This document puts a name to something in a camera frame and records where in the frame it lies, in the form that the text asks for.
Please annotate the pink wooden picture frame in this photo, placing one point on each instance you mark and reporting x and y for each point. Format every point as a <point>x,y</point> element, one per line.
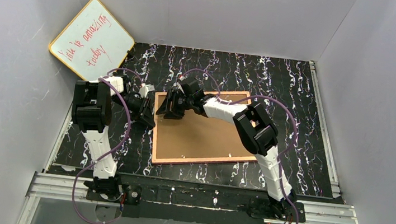
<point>158,136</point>

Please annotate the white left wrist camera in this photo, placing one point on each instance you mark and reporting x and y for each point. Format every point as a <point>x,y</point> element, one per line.
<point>145,89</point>

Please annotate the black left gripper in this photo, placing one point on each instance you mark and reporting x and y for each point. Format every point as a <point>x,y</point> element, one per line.
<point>147,110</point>

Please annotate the yellow rimmed whiteboard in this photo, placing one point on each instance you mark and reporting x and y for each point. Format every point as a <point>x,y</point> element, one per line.
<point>93,43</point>

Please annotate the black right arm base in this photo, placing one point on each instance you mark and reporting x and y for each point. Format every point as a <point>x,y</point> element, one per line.
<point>271,209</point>

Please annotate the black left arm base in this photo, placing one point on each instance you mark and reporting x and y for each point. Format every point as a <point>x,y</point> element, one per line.
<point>126,194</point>

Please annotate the aluminium rail frame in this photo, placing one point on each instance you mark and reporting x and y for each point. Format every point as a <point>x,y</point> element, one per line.
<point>58,196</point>

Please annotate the black marble pattern board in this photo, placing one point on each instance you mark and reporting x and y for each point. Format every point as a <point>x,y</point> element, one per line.
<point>307,166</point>

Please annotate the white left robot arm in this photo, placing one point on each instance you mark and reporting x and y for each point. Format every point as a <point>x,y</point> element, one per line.
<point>92,112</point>

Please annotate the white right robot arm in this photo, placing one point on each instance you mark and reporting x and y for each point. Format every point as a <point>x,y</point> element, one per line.
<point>256,129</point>

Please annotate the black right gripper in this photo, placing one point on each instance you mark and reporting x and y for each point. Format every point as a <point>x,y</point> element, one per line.
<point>174,101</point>

